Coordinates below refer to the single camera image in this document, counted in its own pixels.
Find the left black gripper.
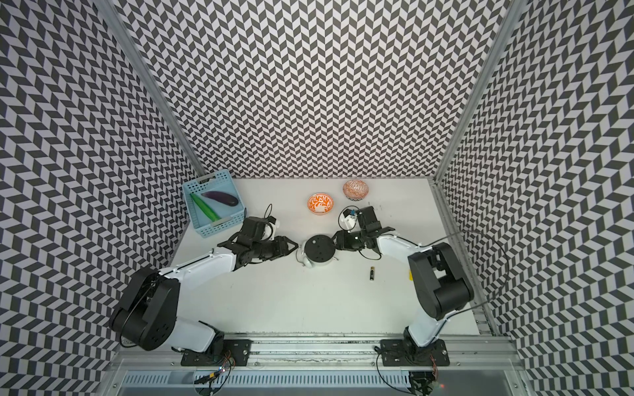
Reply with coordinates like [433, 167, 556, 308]
[253, 236, 298, 262]

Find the white twin-bell alarm clock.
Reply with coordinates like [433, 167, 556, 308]
[296, 234, 337, 269]

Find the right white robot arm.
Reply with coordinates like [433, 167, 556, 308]
[333, 206, 475, 348]

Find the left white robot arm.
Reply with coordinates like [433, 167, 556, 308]
[109, 216, 299, 356]

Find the orange white patterned bowl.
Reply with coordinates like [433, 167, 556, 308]
[307, 193, 335, 215]

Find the overturned orange patterned bowl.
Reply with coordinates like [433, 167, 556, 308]
[342, 179, 369, 201]

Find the green cucumber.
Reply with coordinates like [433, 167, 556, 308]
[190, 193, 221, 222]

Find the dark purple eggplant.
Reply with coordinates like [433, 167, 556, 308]
[201, 191, 239, 207]

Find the light blue perforated basket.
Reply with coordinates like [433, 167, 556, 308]
[182, 169, 247, 238]

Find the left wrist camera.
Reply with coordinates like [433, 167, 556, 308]
[263, 216, 278, 240]

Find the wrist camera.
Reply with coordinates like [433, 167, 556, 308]
[341, 208, 358, 231]
[263, 216, 278, 240]

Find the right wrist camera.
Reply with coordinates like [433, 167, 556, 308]
[341, 208, 358, 231]

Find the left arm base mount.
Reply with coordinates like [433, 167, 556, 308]
[181, 338, 253, 367]

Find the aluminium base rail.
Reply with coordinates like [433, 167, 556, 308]
[96, 333, 536, 395]

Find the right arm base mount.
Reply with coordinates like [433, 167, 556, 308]
[375, 339, 450, 367]

